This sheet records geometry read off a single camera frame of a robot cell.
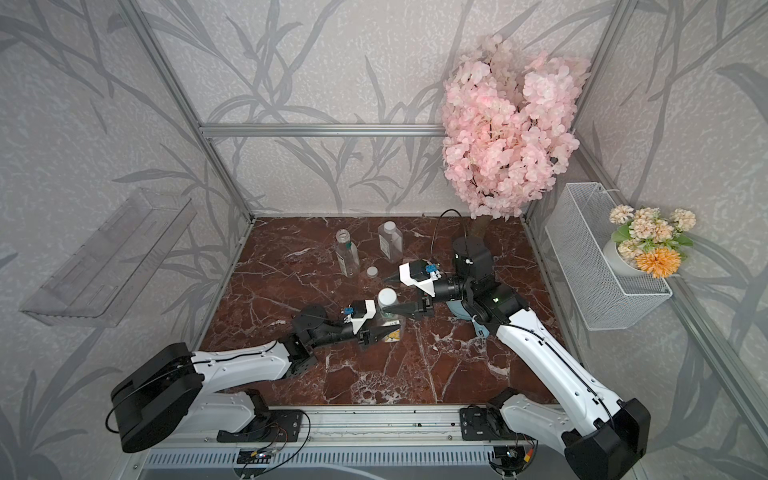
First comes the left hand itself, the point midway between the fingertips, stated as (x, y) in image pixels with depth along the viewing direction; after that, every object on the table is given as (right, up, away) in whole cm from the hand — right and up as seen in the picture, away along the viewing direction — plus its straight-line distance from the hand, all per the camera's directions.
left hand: (395, 321), depth 70 cm
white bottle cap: (-9, +8, +34) cm, 36 cm away
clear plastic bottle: (-16, +15, +26) cm, 34 cm away
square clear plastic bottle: (-2, +19, +32) cm, 37 cm away
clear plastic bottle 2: (-1, +2, -5) cm, 5 cm away
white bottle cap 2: (-2, +8, -10) cm, 13 cm away
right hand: (-2, +9, -8) cm, 12 cm away
